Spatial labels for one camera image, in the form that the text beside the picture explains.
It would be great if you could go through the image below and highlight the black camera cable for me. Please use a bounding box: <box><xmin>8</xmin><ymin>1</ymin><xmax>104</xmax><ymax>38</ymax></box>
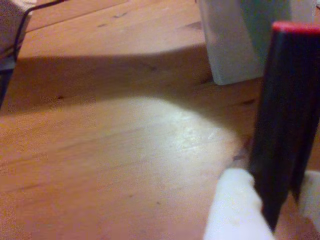
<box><xmin>12</xmin><ymin>0</ymin><xmax>67</xmax><ymax>62</ymax></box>

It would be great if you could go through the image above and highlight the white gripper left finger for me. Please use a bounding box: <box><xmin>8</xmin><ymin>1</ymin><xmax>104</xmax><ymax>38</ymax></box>
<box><xmin>203</xmin><ymin>168</ymin><xmax>276</xmax><ymax>240</ymax></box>

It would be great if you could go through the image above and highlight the white mug with green pattern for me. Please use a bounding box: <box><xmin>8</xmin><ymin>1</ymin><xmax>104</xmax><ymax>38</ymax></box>
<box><xmin>197</xmin><ymin>0</ymin><xmax>316</xmax><ymax>86</ymax></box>

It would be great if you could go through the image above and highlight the black pen with red end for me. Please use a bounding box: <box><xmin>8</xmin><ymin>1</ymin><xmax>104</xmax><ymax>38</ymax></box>
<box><xmin>249</xmin><ymin>21</ymin><xmax>320</xmax><ymax>232</ymax></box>

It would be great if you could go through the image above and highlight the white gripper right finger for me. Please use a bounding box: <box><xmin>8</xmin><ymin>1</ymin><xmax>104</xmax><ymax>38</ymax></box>
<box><xmin>297</xmin><ymin>171</ymin><xmax>320</xmax><ymax>226</ymax></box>

